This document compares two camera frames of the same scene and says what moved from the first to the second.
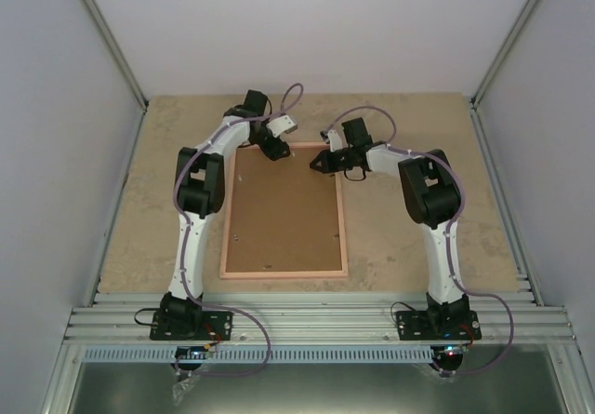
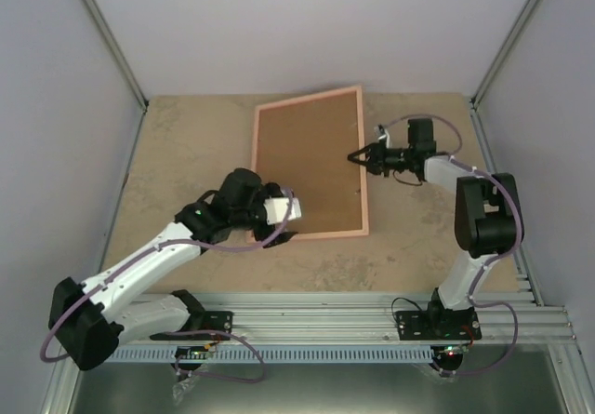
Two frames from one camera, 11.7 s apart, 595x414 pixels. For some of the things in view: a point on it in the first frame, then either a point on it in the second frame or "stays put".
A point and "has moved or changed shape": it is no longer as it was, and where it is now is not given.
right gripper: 328,165 to 376,163
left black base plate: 215,326 stays put
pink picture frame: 224,274 to 362,142
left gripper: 274,151 to 268,189
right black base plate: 439,325 stays put
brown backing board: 284,214 has moved or changed shape
